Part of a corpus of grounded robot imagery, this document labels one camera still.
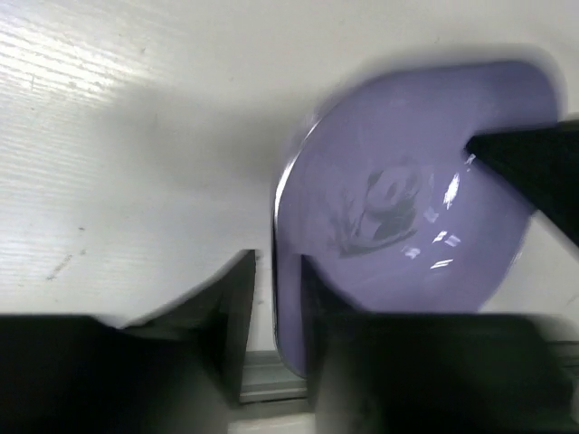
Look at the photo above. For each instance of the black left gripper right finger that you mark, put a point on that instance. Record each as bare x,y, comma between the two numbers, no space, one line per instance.
372,372

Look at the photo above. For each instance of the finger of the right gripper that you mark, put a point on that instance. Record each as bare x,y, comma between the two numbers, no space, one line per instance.
542,164

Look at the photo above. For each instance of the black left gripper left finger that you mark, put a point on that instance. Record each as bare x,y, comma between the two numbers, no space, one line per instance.
178,370

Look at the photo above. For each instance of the purple panda plate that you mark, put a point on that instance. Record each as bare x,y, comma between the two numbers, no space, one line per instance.
382,196

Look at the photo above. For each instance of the aluminium table frame rail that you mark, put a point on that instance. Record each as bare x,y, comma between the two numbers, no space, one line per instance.
265,377

